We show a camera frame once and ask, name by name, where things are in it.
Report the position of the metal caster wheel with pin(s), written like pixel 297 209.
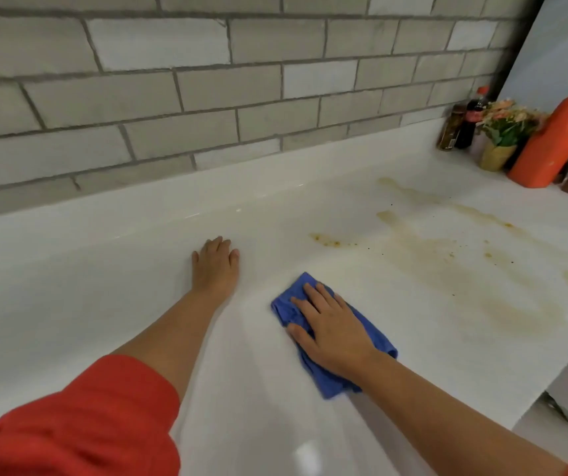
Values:
pixel 564 408

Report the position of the person's left hand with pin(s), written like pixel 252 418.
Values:
pixel 214 270

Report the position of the white countertop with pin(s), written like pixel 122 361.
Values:
pixel 90 272

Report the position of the blue cloth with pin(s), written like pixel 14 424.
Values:
pixel 378 342

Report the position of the brown spice jar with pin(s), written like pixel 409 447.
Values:
pixel 450 128

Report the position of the artificial flowers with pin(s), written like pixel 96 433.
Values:
pixel 504 128

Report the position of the cola bottle with red cap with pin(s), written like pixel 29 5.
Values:
pixel 472 116

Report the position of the person's left forearm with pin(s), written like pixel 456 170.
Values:
pixel 169 342

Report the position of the person's right forearm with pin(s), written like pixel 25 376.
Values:
pixel 452 421

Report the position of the person's right hand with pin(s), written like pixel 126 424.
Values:
pixel 333 332

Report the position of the large red plastic bottle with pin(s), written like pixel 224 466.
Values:
pixel 547 143

